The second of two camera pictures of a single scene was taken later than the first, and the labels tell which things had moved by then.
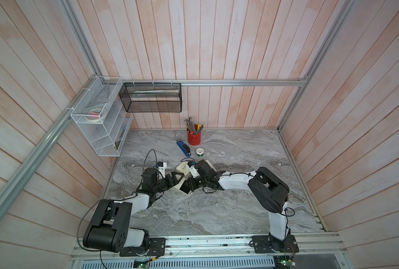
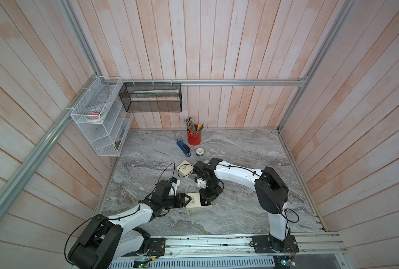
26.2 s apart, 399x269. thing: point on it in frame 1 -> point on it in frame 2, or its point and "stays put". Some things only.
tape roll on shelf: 95,114 stays put
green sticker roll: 199,152 stays put
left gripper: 170,184 -> 180,200
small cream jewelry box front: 178,186 -> 195,202
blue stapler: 184,147 stays put
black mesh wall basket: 152,97 stays put
